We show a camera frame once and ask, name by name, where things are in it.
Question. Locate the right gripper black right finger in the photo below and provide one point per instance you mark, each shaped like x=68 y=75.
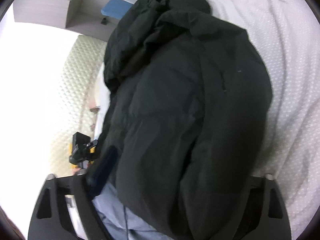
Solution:
x=265 y=215

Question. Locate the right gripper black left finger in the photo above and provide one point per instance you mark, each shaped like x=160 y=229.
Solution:
x=51 y=219

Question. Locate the black puffer jacket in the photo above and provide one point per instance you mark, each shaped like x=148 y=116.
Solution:
x=189 y=96

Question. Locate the light blue jeans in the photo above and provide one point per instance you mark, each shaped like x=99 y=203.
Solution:
x=120 y=221

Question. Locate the cream quilted headboard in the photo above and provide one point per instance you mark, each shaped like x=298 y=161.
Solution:
x=76 y=86

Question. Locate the blue padded chair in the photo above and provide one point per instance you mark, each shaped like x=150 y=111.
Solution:
x=116 y=9

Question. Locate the white textured bed cover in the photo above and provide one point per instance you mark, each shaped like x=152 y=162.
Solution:
x=286 y=35

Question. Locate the wall power socket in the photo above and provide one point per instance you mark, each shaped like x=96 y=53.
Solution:
x=104 y=21

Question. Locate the grey wall cabinet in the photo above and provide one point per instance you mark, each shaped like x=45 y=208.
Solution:
x=81 y=16

